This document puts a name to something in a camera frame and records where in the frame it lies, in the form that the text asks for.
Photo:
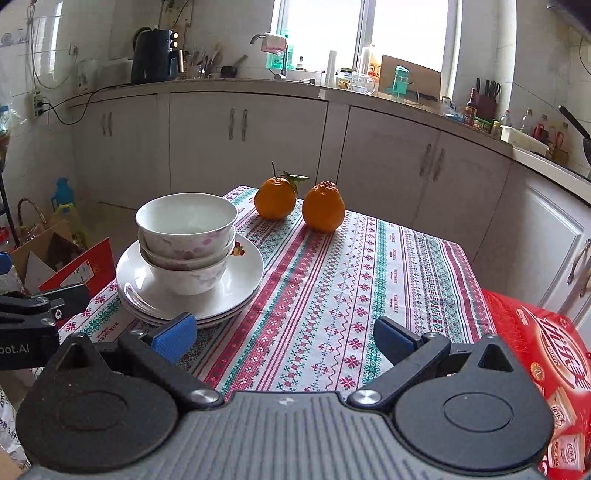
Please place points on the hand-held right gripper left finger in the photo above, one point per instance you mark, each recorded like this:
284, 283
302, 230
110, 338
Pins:
175, 337

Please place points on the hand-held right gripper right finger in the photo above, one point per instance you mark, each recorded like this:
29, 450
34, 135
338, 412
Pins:
395, 339

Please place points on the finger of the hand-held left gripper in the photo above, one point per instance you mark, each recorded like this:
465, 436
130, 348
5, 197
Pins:
4, 265
41, 307

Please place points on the white plate with fruit print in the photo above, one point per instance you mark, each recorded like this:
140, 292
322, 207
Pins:
210, 324
221, 317

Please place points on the white floral ceramic bowl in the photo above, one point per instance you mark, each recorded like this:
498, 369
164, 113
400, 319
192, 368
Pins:
184, 281
221, 256
184, 217

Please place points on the stained white fruit print plate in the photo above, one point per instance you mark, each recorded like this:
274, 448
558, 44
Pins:
244, 272

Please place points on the brown cardboard box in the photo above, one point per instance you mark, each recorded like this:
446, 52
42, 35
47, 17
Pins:
32, 263

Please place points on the red cardboard box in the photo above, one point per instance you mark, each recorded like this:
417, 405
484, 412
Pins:
87, 267

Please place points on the white printed bag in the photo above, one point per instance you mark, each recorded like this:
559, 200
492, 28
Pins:
9, 424

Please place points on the patterned striped tablecloth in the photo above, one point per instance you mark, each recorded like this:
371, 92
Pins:
323, 300

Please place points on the blue plastic bottle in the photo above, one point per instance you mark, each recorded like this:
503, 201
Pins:
62, 194

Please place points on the bumpy orange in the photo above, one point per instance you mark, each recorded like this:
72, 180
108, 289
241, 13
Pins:
323, 207

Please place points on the red snack package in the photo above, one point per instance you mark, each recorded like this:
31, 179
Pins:
545, 350

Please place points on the white power strip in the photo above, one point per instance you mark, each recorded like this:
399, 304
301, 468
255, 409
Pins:
39, 102

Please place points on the orange with stem and leaf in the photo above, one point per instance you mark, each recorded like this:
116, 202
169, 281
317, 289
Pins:
274, 198

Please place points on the translucent white jug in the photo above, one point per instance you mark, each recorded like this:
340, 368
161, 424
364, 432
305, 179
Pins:
87, 74

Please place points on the white kitchen cabinet unit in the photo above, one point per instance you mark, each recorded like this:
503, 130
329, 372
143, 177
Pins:
277, 138

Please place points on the green food box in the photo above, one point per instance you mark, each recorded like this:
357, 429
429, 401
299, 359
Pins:
484, 125

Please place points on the white plastic tray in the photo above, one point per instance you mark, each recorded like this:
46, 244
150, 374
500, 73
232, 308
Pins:
526, 143

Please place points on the dark sauce bottle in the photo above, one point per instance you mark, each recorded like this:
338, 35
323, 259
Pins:
470, 113

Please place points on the small clear bottle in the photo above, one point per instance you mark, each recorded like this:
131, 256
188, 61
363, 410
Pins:
506, 119

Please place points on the clear condiment bottle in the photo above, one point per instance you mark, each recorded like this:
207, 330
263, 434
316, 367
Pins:
527, 122

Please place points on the cooking oil bottle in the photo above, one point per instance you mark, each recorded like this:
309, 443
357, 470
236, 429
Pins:
561, 145

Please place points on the teal drinking bottle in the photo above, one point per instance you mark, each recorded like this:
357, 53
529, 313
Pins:
400, 83

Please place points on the red condiment bottle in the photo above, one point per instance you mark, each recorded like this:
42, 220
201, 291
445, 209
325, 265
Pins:
542, 129

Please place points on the glass mug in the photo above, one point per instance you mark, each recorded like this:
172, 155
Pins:
364, 84

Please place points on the knife block with knives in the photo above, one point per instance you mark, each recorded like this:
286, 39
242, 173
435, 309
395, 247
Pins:
487, 99

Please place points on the dark blue air fryer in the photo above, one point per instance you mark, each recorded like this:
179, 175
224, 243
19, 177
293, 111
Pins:
154, 55

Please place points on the brown cardboard sheet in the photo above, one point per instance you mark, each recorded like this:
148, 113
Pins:
425, 78

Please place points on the glass jar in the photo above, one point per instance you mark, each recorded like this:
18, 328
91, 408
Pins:
344, 81

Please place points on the small black pot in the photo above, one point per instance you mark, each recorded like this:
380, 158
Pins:
228, 71

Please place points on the black wok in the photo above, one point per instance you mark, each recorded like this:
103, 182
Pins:
586, 147

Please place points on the utensil holder with utensils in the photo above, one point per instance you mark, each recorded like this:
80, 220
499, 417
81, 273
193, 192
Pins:
201, 62

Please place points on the orange drink bottle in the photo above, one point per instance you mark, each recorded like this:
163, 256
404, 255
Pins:
369, 60

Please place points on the metal kitchen faucet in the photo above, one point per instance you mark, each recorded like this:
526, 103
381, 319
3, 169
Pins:
282, 74

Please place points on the green dish soap bottle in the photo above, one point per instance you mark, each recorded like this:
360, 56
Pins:
277, 59

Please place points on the pink cloth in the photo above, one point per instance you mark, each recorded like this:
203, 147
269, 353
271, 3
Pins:
273, 44

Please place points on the kitchen window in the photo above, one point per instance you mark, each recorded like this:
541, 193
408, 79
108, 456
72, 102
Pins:
323, 27

